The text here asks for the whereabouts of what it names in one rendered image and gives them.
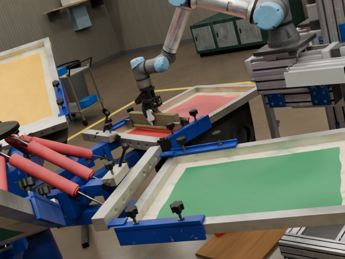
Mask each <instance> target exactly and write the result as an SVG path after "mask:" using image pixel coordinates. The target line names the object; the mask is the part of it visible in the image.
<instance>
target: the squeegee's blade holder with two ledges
mask: <svg viewBox="0 0 345 259"><path fill-rule="evenodd" d="M134 126H140V127H152V128H163V129H167V128H166V126H160V125H153V126H152V125H148V124H134Z"/></svg>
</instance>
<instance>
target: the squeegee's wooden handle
mask: <svg viewBox="0 0 345 259"><path fill-rule="evenodd" d="M151 114H152V115H153V116H154V118H155V119H154V120H153V121H152V122H153V125H160V126H166V125H165V124H167V123H169V122H180V123H181V121H180V118H179V114H178V113H156V112H151ZM129 116H130V119H131V120H132V122H133V124H148V125H151V124H150V123H149V122H148V121H147V119H146V118H145V116H144V114H143V112H134V111H131V112H129Z"/></svg>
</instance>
